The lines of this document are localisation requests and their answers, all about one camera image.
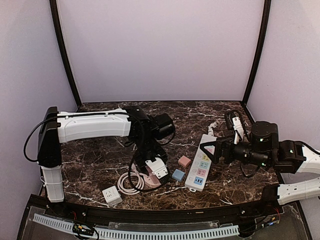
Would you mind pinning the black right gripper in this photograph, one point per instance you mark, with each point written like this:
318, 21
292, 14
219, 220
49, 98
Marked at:
222, 146

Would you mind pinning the pink plug adapter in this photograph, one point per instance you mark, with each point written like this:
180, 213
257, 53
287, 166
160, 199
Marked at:
184, 161

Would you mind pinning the blue plug adapter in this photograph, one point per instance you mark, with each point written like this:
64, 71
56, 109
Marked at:
178, 176

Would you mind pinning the pink cube socket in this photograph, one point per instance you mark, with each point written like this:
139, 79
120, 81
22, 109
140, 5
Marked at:
150, 179

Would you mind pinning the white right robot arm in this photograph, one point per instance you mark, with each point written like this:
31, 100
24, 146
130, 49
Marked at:
293, 157

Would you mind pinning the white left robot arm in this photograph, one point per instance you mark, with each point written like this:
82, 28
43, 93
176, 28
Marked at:
60, 127

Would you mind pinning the white multicolour power strip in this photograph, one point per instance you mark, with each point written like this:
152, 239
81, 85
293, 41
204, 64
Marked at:
198, 172

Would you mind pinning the white cube socket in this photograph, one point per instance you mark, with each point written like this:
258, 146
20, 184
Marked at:
112, 196

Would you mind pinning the small circuit board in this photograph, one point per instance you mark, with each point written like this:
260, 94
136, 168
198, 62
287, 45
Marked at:
81, 229

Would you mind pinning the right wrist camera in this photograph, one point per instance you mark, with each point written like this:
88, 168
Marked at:
234, 122

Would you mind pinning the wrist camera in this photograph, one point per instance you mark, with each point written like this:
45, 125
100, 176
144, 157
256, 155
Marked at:
234, 122
157, 167

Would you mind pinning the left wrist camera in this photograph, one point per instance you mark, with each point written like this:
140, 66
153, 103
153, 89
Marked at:
157, 167

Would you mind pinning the grey slotted cable duct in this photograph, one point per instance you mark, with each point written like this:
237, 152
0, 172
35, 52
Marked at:
139, 231

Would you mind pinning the black front table rail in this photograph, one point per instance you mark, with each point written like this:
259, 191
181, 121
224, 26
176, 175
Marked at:
242, 213

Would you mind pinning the left black frame post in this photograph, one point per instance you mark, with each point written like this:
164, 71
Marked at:
63, 52

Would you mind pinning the black frame post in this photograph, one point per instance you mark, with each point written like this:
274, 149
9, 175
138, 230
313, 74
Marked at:
258, 51
63, 52

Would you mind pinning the right black frame post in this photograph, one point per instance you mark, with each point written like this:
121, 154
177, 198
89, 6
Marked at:
258, 51

